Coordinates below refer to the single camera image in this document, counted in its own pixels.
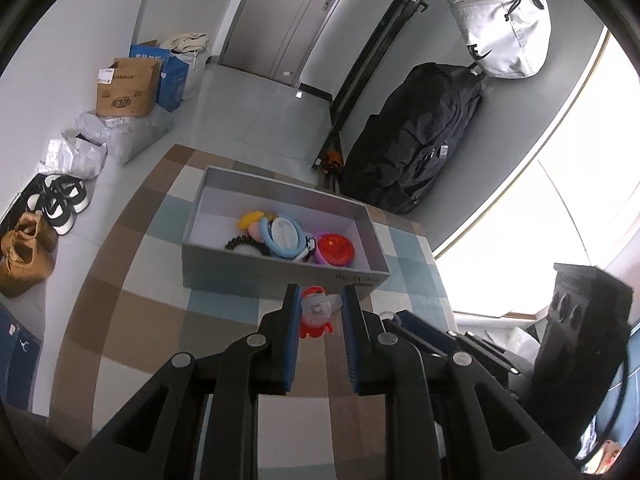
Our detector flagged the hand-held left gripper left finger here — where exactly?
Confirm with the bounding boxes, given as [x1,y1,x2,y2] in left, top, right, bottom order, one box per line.
[57,284,302,480]

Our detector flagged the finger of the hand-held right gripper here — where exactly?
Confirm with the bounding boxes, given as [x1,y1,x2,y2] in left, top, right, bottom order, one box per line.
[447,330,521,388]
[387,310,458,358]

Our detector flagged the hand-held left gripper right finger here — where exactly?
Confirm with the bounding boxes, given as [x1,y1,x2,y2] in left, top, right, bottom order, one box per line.
[342,285,584,480]

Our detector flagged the red and clear hair clip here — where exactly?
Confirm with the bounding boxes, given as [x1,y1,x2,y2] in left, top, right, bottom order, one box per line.
[299,286,343,339]

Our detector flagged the grey cardboard box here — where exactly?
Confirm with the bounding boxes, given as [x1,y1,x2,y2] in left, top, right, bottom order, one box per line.
[181,165,391,302]

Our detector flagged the blue ring bracelet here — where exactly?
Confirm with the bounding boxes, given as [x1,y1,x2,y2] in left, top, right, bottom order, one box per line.
[258,214,309,261]

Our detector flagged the yellow and pink toy charm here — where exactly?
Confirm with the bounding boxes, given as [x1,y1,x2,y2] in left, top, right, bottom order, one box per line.
[238,209,275,241]

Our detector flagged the red round disc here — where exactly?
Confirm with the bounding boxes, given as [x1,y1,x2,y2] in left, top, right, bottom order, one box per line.
[319,234,355,264]

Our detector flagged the window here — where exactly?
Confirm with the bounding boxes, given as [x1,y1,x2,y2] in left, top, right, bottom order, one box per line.
[431,27,640,319]

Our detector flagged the checked tablecloth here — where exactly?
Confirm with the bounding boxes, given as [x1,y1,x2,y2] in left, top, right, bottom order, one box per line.
[65,143,457,480]

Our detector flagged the orange tool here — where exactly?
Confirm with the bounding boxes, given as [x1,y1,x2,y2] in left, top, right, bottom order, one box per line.
[321,149,347,175]

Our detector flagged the black backpack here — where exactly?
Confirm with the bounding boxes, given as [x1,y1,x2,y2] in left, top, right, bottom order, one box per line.
[342,62,485,216]

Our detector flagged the clear plastic bag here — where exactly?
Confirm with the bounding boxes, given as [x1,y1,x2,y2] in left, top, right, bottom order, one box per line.
[79,109,172,164]

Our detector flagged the black and white sandal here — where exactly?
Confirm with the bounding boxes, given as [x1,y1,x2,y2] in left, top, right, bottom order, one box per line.
[42,174,92,215]

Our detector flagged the black and white sneakers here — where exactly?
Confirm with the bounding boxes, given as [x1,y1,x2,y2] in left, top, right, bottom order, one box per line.
[27,184,77,237]

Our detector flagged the flat dark blue box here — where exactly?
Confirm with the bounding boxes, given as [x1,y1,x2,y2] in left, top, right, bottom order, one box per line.
[0,304,43,412]

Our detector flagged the brown shoe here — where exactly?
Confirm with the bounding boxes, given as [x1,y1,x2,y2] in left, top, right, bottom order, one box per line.
[0,231,56,299]
[14,211,59,255]

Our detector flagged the white plastic bag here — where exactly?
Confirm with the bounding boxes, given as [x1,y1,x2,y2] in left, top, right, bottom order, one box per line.
[39,131,109,181]

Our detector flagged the black metal rack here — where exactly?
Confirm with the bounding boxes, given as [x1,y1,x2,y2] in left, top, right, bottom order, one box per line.
[311,0,432,172]

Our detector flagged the large blue box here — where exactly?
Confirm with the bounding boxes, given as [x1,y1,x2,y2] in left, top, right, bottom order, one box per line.
[129,40,189,114]

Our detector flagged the brown cardboard box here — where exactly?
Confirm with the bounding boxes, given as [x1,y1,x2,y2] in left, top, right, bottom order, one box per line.
[95,57,164,119]

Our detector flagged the white sports bag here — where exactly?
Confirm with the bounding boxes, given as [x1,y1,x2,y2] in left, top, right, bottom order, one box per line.
[446,0,553,80]

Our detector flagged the white cloth bag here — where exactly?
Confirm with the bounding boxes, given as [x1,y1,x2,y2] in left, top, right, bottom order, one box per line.
[160,32,211,102]

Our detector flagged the grey door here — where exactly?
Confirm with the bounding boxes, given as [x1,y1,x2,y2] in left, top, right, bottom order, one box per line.
[219,0,367,87]

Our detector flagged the black cable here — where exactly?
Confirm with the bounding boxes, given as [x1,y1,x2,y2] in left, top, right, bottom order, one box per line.
[595,345,633,436]

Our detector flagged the black bead bracelet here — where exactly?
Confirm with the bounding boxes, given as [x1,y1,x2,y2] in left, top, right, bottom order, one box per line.
[224,233,262,257]

